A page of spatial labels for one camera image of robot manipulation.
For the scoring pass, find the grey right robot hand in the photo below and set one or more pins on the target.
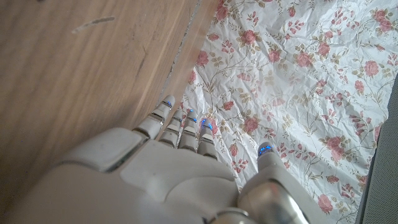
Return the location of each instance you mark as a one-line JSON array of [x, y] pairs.
[[155, 180]]

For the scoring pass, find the floral backdrop cloth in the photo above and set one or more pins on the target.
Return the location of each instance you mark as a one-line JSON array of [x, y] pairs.
[[295, 93]]

